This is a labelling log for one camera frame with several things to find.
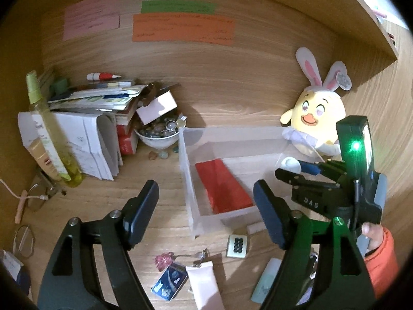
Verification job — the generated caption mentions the pink sticky note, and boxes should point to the pink sticky note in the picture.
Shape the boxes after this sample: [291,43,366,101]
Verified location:
[63,0,120,41]

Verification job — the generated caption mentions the teal white lotion bottle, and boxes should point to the teal white lotion bottle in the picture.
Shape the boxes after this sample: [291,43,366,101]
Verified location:
[251,258,281,304]

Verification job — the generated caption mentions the mahjong tile block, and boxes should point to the mahjong tile block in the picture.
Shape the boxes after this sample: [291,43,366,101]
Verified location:
[226,234,248,259]

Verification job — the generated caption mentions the white bowl of stones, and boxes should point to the white bowl of stones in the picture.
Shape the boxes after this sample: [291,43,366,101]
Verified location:
[134,115,187,150]

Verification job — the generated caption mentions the blue white card box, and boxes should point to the blue white card box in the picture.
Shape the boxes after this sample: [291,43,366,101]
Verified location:
[1,249,32,299]

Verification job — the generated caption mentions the red paper packet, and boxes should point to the red paper packet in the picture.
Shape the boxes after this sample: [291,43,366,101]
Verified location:
[195,159,253,214]

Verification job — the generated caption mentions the white folded paper stack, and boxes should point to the white folded paper stack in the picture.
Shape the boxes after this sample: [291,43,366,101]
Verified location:
[18,111,123,181]

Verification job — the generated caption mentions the right hand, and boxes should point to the right hand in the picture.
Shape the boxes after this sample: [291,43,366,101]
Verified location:
[362,222,384,252]

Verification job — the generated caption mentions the orange sleeve forearm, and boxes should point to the orange sleeve forearm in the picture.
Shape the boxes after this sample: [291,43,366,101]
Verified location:
[364,226,399,299]

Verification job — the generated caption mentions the small white cardboard box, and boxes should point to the small white cardboard box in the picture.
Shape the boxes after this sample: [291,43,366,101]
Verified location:
[136,91,178,125]

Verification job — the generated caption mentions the white charging cable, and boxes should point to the white charging cable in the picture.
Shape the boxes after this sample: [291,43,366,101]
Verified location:
[0,177,49,225]

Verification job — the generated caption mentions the red white marker pen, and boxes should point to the red white marker pen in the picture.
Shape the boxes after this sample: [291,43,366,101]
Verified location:
[86,72,120,81]

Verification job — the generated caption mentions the green sticky note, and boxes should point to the green sticky note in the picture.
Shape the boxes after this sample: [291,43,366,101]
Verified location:
[141,0,217,15]

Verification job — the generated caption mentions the clear plastic storage bin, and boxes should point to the clear plastic storage bin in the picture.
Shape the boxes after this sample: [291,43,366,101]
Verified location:
[179,126,322,238]

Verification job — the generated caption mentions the pink white cosmetic tube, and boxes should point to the pink white cosmetic tube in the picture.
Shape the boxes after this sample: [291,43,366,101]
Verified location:
[247,221,266,234]

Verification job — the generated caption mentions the red book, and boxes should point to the red book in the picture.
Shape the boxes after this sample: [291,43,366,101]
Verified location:
[116,125,139,155]

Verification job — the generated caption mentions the yellow chick plush toy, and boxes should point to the yellow chick plush toy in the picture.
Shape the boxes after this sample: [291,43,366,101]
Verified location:
[280,47,352,158]

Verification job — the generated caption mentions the yellow green spray bottle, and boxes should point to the yellow green spray bottle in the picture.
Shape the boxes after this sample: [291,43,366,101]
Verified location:
[26,70,83,188]

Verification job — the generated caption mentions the orange sticky note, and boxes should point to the orange sticky note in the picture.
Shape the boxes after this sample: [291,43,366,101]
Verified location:
[132,13,235,45]

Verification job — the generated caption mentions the eyeglasses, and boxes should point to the eyeglasses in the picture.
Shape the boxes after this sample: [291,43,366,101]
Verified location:
[12,170,67,258]

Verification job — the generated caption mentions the beige cosmetic tube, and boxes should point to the beige cosmetic tube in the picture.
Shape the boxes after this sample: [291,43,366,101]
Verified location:
[28,138,62,182]

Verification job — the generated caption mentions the stack of papers and books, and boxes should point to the stack of papers and books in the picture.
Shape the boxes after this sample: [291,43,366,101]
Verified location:
[48,79,156,125]

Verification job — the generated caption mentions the pink charm keychain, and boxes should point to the pink charm keychain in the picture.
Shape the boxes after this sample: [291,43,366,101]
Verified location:
[154,249,209,272]

